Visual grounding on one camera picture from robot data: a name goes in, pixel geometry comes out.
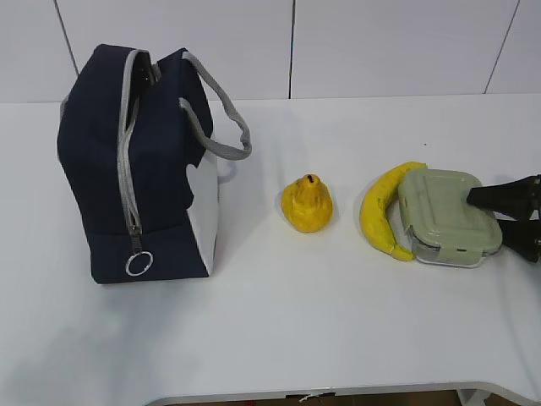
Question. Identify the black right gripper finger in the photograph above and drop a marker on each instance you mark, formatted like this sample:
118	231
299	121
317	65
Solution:
523	237
518	199

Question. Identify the navy blue lunch bag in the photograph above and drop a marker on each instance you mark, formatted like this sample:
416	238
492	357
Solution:
139	143

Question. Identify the green lid food container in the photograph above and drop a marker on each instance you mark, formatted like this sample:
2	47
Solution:
442	227

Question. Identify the yellow banana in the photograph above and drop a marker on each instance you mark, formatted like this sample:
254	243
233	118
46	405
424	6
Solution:
374	224

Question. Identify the yellow pear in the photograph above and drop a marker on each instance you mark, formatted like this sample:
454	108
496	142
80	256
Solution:
307	204

